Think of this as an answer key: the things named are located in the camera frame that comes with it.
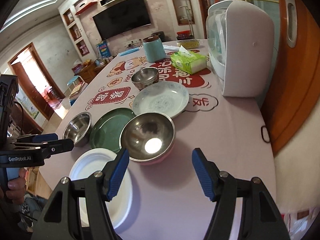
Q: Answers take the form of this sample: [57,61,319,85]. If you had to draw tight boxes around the blue face mask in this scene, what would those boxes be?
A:
[118,47,139,56]

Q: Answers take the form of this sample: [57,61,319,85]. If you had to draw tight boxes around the blue plastic stool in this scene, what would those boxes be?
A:
[69,95,79,106]

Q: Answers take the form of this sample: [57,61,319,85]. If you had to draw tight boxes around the pink printed tablecloth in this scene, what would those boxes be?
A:
[40,49,276,239]

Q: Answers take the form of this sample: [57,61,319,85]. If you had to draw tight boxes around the green plate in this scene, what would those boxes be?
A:
[89,108,135,153]

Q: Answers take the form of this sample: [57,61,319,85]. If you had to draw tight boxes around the person left hand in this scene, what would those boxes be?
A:
[1,168,26,205]

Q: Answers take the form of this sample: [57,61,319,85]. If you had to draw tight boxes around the black wall television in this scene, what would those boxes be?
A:
[93,0,151,40]

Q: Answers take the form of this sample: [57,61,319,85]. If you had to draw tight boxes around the stack of books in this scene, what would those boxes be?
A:
[69,82,88,100]

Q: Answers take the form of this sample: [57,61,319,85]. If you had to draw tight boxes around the green tissue pack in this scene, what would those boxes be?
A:
[170,46,207,75]

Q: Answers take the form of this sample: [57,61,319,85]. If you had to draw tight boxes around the wooden tv cabinet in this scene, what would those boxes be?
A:
[74,62,107,83]

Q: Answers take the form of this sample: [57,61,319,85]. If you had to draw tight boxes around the light blue round stool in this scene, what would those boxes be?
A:
[67,75,84,88]

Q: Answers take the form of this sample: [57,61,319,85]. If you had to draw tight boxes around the blue patterned porcelain plate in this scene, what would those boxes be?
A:
[132,81,189,118]

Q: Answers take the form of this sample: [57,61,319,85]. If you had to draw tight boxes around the large steel bowl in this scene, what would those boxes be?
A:
[62,112,92,147]

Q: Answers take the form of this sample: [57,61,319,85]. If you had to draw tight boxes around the white bottle sterilizer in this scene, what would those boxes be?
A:
[206,0,274,98]

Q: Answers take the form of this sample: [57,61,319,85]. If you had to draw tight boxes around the small fluted steel bowl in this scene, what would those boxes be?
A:
[131,67,159,90]

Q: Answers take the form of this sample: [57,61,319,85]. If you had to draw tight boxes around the yellow snack packet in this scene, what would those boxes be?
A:
[177,39,200,49]

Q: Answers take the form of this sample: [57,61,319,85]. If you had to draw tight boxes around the pink steel bowl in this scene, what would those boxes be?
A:
[119,113,176,165]

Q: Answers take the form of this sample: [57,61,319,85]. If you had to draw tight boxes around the white paper plate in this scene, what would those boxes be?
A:
[69,148,133,229]

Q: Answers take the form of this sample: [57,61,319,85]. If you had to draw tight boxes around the teal canister with lid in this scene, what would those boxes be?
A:
[143,35,166,63]

